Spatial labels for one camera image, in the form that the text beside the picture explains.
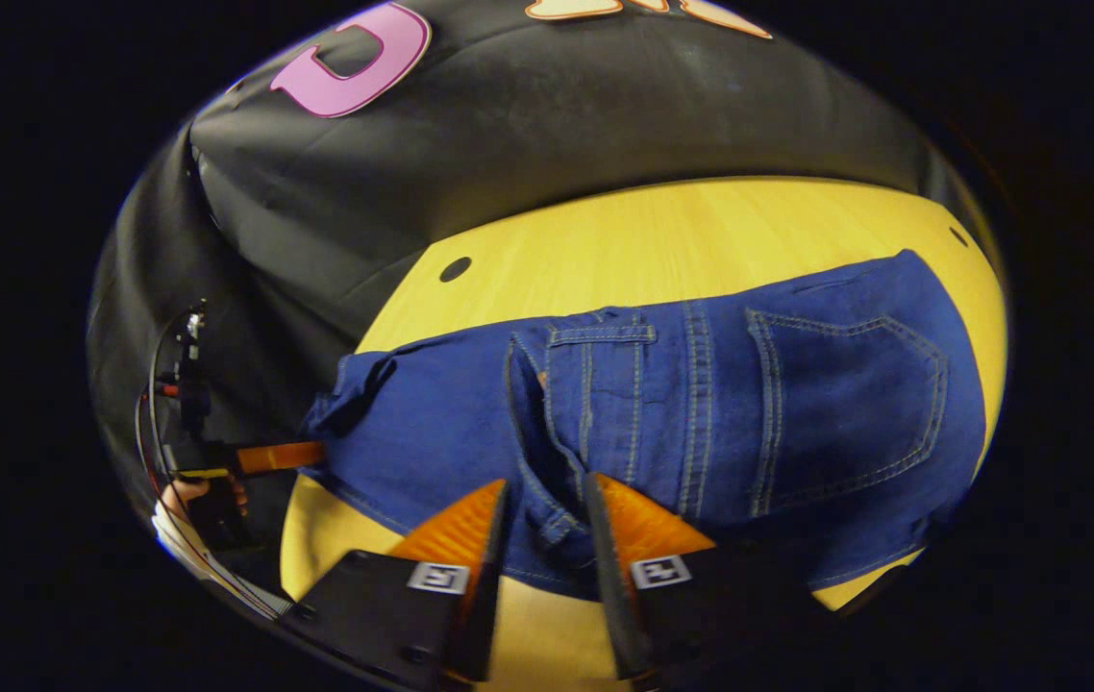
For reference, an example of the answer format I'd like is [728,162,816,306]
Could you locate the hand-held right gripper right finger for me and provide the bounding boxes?
[584,471,836,685]

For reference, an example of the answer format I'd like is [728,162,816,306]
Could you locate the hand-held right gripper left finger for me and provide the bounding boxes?
[278,478,512,691]

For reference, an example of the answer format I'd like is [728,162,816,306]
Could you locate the blue denim jeans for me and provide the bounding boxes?
[302,250,988,602]

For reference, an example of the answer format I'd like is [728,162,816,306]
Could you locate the black backdrop cloth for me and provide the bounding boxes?
[87,0,1000,549]

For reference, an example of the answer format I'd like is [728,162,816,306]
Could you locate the thin gripper cable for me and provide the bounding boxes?
[132,306,197,539]

